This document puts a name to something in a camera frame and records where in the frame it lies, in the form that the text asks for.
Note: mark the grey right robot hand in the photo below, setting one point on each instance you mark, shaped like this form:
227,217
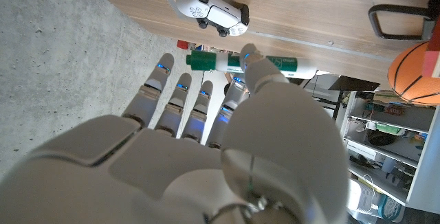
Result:
206,169

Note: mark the green whiteboard marker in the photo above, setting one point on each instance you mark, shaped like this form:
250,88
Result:
203,60

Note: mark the red plastic container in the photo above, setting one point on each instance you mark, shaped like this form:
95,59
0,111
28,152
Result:
183,44

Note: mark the white game controller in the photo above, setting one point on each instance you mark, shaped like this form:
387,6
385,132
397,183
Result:
213,11

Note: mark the white rounded appliance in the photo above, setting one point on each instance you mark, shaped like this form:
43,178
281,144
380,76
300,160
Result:
364,196

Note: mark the white shelf unit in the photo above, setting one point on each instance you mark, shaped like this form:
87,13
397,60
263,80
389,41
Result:
426,148

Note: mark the orange mini basketball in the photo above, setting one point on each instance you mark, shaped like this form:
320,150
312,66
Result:
409,76

